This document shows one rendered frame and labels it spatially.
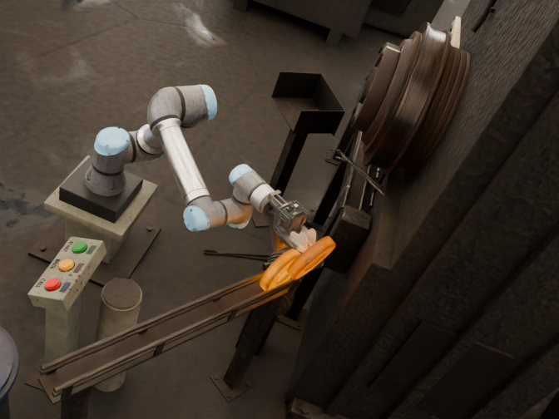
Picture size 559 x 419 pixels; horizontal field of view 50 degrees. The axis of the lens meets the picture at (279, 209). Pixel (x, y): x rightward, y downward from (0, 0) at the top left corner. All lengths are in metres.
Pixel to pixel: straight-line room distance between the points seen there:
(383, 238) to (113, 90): 2.08
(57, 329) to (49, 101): 1.62
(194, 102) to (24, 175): 1.21
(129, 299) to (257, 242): 1.08
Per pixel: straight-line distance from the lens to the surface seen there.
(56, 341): 2.06
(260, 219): 2.89
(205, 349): 2.40
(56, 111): 3.26
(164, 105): 1.86
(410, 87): 1.69
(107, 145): 2.21
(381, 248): 1.74
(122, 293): 1.86
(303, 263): 1.58
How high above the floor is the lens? 2.03
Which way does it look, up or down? 43 degrees down
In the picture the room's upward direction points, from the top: 22 degrees clockwise
